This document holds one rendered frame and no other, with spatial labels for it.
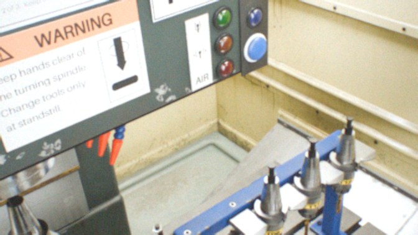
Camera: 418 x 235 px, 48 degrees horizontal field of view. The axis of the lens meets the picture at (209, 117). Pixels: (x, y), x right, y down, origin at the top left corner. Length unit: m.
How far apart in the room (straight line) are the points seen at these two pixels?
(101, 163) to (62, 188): 0.14
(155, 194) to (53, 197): 0.66
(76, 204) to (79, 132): 0.93
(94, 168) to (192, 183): 0.64
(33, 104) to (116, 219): 1.11
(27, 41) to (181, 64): 0.17
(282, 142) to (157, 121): 0.53
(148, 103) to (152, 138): 1.45
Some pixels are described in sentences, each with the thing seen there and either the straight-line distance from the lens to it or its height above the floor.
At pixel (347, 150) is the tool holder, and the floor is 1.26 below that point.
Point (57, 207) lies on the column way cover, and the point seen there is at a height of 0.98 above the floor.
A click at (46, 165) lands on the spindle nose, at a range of 0.68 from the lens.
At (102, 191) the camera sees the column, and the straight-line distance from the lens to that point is 1.48.
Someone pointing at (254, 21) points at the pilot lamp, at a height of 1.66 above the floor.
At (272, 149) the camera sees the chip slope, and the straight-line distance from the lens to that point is 1.74.
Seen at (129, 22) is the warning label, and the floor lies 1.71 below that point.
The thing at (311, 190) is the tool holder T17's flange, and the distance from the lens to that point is 0.97.
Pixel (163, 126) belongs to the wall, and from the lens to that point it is 1.98.
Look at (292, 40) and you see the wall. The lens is 1.61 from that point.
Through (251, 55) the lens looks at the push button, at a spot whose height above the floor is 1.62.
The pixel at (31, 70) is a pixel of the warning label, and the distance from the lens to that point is 0.45.
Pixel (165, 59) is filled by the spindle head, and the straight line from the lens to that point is 0.51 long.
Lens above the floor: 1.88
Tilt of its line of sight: 34 degrees down
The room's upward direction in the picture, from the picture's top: 4 degrees counter-clockwise
